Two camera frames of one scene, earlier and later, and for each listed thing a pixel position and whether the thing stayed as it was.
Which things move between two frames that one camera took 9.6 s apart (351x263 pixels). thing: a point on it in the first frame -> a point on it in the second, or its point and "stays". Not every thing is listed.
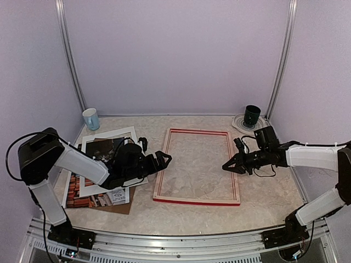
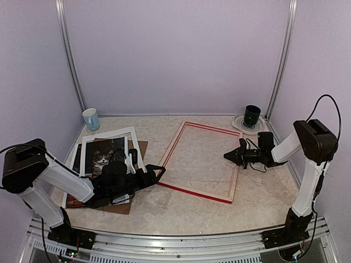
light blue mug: x=91 y=119 stays
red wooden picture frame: x=200 y=201 -> x=221 y=198
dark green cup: x=252 y=114 stays
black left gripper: x=154 y=167 -> x=151 y=179
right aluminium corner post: x=290 y=29 stays
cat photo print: x=102 y=149 stays
